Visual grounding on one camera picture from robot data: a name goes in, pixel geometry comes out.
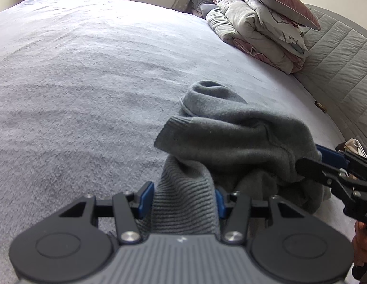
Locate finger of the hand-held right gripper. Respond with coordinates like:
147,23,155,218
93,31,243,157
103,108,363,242
296,157,347,187
315,144,350,169

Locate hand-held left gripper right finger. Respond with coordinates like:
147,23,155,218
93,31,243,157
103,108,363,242
215,189,310,244

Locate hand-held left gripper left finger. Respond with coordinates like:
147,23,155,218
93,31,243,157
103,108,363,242
58,181,155,244

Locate grey knit sweater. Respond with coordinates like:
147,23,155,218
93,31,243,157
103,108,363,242
152,80,332,237

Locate stack of folded clothes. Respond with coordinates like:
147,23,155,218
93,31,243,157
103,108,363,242
336,138,367,159

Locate person's right hand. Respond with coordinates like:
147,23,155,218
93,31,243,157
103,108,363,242
351,222,367,268

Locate grey quilted headboard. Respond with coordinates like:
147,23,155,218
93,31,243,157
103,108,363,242
293,4,367,160

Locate folded grey pink duvet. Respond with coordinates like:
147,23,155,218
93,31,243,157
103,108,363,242
206,0,307,74

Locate grey cloth pile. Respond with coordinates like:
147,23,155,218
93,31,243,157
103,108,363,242
191,0,221,18

